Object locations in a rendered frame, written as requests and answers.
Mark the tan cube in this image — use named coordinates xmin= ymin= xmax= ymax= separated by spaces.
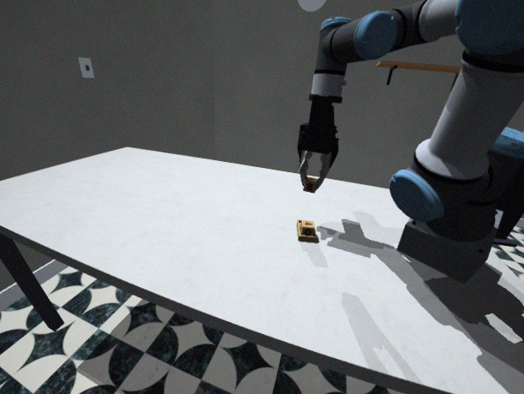
xmin=303 ymin=176 xmax=318 ymax=194
xmin=301 ymin=220 xmax=315 ymax=236

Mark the tan wooden tray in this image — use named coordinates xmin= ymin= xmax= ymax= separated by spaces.
xmin=296 ymin=219 xmax=316 ymax=242

